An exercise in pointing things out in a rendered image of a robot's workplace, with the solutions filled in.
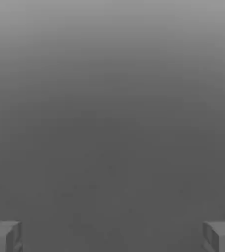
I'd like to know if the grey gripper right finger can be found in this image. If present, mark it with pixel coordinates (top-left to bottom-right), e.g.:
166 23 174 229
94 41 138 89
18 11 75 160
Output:
202 220 225 252

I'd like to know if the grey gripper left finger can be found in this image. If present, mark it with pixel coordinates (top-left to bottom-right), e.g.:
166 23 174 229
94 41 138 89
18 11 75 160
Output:
0 220 24 252

